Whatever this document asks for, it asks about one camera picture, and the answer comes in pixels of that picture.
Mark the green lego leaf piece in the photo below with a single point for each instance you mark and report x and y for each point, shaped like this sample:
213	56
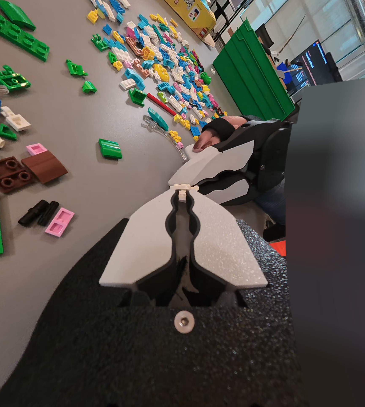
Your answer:
76	68

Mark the black lego pins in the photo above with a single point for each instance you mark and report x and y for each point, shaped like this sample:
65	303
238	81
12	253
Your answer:
38	213

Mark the green plastic bins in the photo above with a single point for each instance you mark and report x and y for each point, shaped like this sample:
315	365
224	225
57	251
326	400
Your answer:
252	79

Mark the brown lego slope tile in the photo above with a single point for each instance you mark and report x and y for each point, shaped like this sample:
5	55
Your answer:
44	167

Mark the pile of mixed colourful lego bricks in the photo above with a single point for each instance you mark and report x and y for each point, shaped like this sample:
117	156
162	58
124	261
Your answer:
169	66

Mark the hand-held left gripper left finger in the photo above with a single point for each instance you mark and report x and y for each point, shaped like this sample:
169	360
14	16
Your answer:
138	248

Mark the green rounded lego brick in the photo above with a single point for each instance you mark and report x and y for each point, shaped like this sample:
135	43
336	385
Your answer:
110	148

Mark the computer monitor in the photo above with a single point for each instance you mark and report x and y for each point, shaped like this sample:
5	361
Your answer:
313	68

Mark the orange object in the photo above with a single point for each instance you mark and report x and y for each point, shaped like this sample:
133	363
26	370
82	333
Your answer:
278	248

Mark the small pink lego piece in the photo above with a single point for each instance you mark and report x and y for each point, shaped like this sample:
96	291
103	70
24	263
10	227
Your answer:
37	149

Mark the small green lego slope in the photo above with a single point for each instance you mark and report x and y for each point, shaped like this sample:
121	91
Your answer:
89	87

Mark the small white lego piece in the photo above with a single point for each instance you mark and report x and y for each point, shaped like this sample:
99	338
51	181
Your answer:
184	189

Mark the brown lego plate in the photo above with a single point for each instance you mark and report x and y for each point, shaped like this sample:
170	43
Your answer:
6	174

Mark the red lego bar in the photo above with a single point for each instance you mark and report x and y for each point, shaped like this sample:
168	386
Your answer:
162	104

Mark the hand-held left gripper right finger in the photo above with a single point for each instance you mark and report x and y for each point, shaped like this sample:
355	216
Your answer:
227	248

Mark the person's right hand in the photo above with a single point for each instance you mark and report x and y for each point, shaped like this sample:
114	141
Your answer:
205	143

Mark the green lego plant piece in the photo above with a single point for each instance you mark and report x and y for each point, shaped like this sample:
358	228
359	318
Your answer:
10	79

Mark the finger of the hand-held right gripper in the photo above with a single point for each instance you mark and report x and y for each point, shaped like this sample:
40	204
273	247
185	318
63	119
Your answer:
230	190
208	163

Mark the green lego bracket piece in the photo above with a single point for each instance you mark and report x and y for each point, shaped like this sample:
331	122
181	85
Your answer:
137	97

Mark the small green lego wedge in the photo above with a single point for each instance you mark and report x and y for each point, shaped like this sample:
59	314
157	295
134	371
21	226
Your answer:
7	133

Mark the teal lego piece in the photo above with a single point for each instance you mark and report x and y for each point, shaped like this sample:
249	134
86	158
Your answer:
157	118

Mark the long green lego plate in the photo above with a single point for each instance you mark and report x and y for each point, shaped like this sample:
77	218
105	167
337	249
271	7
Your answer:
17	36

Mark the green curved lego slope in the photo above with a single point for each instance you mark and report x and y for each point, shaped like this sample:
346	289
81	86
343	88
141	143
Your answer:
15	14

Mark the person's leg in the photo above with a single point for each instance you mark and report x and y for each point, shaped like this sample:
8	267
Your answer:
273	200

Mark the pink lego plate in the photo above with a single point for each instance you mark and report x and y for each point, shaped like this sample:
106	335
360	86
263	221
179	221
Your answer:
60	222

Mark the yellow lego box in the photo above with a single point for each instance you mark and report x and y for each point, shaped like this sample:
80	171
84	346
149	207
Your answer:
192	16

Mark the white lego bracket piece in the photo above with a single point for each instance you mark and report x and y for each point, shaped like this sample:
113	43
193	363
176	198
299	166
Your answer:
17	120

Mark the transparent curved lego piece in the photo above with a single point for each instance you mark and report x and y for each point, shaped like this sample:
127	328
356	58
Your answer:
169	136

